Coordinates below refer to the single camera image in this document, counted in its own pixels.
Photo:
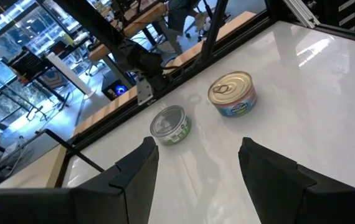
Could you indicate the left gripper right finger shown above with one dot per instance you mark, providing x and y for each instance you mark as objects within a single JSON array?
[{"x": 277, "y": 193}]

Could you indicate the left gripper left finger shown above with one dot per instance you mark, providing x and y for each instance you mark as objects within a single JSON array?
[{"x": 127, "y": 193}]

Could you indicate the silver-lid tuna can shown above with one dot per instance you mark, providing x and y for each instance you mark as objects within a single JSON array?
[{"x": 169, "y": 123}]

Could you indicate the gold-lid salmon can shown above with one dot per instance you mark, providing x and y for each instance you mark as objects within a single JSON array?
[{"x": 232, "y": 91}]

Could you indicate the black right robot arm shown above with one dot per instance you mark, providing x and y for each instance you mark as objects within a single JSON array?
[{"x": 143, "y": 59}]

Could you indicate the white glossy table sheet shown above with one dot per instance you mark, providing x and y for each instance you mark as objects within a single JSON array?
[{"x": 289, "y": 109}]

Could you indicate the black floor equipment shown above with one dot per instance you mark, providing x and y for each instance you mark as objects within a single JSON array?
[{"x": 115, "y": 87}]

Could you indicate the white board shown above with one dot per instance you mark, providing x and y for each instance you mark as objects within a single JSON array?
[{"x": 68, "y": 73}]

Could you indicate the wooden workbench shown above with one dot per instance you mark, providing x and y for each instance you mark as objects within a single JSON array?
[{"x": 140, "y": 20}]

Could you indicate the person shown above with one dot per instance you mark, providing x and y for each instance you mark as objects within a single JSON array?
[{"x": 183, "y": 12}]

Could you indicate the silver aluminium rail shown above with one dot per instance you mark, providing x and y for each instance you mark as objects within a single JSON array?
[{"x": 302, "y": 12}]

